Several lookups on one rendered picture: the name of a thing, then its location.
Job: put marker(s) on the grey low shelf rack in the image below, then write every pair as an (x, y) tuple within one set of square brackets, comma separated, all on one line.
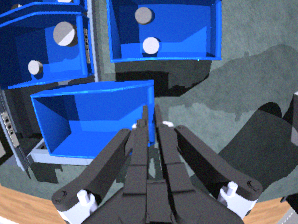
[(23, 113)]

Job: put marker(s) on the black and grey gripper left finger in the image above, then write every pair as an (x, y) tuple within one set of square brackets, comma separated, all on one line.
[(78, 199)]

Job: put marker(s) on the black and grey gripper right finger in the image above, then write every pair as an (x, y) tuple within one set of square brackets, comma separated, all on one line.
[(227, 185)]

